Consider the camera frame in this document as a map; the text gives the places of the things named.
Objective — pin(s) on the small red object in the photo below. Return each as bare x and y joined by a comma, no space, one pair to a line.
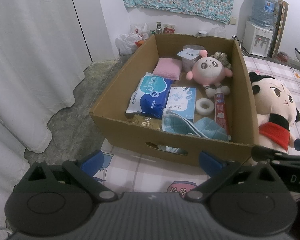
283,56

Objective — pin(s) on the blue wet wipes pack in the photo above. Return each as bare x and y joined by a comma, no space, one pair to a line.
150,92

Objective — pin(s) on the gold foil packet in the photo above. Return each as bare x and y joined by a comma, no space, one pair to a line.
146,122

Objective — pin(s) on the light blue cloth pouch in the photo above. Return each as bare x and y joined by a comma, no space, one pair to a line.
205,130

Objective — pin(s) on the red snack bag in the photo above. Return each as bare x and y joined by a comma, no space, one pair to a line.
139,43

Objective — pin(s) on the red toothpaste tube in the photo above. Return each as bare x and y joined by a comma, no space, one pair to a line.
221,112

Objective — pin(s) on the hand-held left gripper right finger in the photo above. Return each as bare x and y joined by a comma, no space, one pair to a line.
211,161

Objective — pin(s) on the black-haired doll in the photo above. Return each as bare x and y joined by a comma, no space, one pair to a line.
272,105

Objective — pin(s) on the red thermos flask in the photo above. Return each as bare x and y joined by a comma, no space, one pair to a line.
235,37

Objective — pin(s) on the small white printed pack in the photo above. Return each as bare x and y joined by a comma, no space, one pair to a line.
188,58

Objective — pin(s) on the pink sponge pad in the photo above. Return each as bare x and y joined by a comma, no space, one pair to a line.
167,68

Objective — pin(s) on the grey-green scrunchie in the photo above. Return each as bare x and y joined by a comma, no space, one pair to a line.
223,59

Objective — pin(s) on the white bag with red print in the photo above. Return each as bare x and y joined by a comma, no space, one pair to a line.
127,42

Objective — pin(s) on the white tape roll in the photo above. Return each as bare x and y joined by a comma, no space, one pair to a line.
204,107

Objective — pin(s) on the folded patterned board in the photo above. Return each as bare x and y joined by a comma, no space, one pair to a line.
281,25

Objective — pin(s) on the wall socket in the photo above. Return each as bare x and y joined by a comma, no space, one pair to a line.
233,21

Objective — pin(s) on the white water dispenser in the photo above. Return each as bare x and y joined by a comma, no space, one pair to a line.
252,40

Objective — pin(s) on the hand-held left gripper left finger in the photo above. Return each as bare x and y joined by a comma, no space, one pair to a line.
92,160

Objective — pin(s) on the brown cardboard box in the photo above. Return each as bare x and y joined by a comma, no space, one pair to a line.
120,120

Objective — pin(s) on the white curtain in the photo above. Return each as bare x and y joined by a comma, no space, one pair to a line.
27,55

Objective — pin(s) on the blue water jug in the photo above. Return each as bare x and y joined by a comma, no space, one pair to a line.
263,10

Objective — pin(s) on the blue and white carton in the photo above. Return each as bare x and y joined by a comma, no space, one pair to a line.
180,100

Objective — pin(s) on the pink round plush toy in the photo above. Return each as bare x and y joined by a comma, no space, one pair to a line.
210,72

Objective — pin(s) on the small white bucket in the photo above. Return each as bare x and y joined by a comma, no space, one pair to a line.
203,33

